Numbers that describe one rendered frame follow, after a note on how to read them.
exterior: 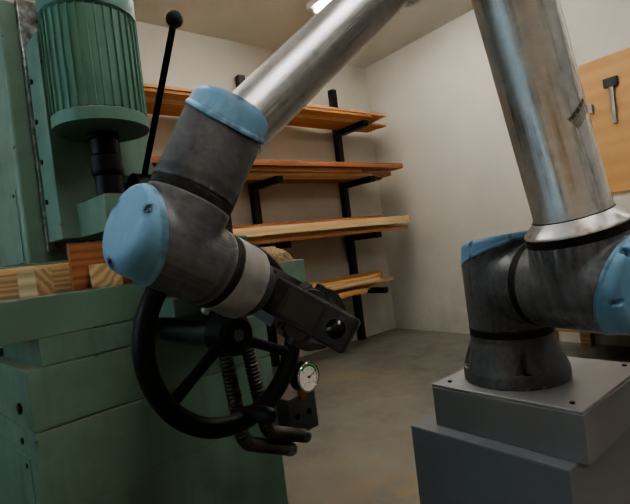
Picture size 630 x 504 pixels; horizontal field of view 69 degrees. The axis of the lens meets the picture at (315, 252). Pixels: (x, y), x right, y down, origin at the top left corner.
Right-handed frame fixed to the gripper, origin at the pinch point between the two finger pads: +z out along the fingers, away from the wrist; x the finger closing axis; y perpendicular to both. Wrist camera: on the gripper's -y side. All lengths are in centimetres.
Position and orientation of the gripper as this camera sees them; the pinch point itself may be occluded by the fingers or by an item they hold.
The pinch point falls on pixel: (347, 333)
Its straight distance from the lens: 69.5
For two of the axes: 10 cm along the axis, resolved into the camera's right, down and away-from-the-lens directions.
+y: -6.5, -2.9, 7.0
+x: -4.7, 8.8, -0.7
